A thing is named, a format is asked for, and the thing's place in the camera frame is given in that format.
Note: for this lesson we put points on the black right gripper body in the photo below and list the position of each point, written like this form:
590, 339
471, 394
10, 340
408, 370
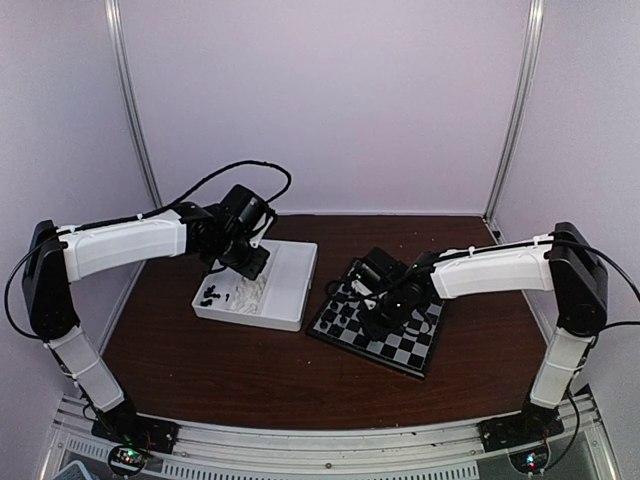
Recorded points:
390, 321

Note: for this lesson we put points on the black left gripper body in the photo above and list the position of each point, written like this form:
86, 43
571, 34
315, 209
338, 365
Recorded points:
233, 257

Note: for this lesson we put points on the black silver chessboard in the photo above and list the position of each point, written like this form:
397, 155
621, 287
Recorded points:
409, 353

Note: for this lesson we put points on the white compartment tray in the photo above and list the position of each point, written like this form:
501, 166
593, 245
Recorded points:
276, 299

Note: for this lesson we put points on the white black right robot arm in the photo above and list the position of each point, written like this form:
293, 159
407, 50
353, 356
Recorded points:
559, 262

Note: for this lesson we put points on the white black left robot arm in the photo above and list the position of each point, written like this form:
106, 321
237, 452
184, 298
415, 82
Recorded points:
227, 233

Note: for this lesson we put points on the white chess piece pile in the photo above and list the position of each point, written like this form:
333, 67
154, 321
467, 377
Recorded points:
246, 296

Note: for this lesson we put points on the black chess piece pile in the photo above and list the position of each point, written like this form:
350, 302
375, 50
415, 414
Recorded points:
213, 295

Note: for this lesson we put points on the right round circuit board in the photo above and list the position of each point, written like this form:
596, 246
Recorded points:
530, 461

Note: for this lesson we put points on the round circuit board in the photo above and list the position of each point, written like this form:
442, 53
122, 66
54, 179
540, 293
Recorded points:
126, 461
530, 461

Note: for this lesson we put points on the left round circuit board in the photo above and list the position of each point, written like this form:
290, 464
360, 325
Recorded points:
126, 461

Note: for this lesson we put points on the blue plastic basket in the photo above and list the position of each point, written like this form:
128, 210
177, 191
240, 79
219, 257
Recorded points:
75, 470

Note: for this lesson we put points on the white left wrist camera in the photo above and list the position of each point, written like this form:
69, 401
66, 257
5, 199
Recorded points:
263, 226

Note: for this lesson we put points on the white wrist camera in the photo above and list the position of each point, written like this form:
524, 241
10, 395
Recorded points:
363, 293
263, 226

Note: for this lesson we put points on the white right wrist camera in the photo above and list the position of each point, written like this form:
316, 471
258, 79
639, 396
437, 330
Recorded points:
363, 293

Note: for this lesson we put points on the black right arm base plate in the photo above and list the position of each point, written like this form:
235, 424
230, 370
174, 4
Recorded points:
515, 430

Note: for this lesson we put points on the aluminium front rail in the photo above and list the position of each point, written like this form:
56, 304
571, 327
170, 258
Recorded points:
452, 450

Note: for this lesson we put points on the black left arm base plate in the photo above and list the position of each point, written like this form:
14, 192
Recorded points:
149, 434

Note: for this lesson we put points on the left aluminium frame post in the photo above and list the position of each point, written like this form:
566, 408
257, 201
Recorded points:
118, 41

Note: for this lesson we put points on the aluminium frame post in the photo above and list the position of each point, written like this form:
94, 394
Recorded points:
528, 63
118, 41

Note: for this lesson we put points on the right aluminium frame post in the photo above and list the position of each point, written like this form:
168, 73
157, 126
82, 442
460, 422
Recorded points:
528, 63

